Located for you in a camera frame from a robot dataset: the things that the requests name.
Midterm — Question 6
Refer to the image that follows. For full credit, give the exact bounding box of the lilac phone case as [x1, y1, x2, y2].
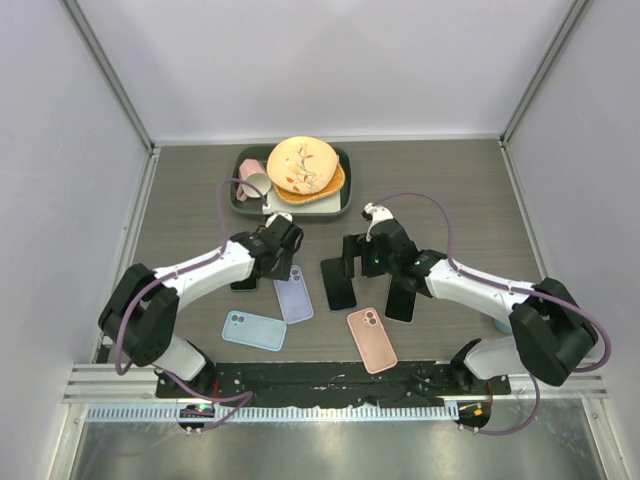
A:
[274, 265, 314, 325]

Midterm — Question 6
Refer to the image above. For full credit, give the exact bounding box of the blue phone black screen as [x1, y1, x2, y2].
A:
[320, 258, 357, 312]

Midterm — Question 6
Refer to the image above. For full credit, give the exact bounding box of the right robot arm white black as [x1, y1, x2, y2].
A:
[339, 219, 601, 395]

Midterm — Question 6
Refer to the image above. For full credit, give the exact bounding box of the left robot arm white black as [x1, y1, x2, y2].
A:
[98, 213, 304, 399]

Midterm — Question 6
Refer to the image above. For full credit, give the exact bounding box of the white phone black screen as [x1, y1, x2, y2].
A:
[384, 277, 416, 323]

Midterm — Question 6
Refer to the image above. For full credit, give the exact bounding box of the green phone black screen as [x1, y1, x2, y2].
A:
[230, 278, 258, 292]

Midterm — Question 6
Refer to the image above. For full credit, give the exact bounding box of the light blue phone case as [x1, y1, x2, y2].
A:
[221, 310, 287, 352]

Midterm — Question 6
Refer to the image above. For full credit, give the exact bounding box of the pink phone case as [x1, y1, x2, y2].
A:
[347, 308, 397, 374]

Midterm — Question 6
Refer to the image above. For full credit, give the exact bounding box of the white square plate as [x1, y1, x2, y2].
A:
[267, 189, 341, 214]

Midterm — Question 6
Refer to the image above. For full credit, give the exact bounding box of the pink mug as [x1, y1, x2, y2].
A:
[236, 158, 272, 202]

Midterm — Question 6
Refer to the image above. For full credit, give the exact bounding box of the peach floral plate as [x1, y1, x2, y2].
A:
[266, 136, 338, 195]

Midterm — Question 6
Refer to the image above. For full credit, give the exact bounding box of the light blue cup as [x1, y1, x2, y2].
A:
[493, 319, 512, 335]

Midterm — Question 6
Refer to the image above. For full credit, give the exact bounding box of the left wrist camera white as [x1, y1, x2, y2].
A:
[261, 197, 293, 227]

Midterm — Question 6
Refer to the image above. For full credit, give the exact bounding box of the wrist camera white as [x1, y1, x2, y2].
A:
[261, 197, 293, 227]
[361, 203, 394, 227]

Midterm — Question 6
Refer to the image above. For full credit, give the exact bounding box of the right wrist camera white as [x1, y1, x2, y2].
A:
[361, 203, 394, 227]

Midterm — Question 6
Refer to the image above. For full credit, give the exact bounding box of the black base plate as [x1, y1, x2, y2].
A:
[188, 361, 511, 409]

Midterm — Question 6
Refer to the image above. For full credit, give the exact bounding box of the white slotted cable duct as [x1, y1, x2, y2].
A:
[85, 402, 459, 423]

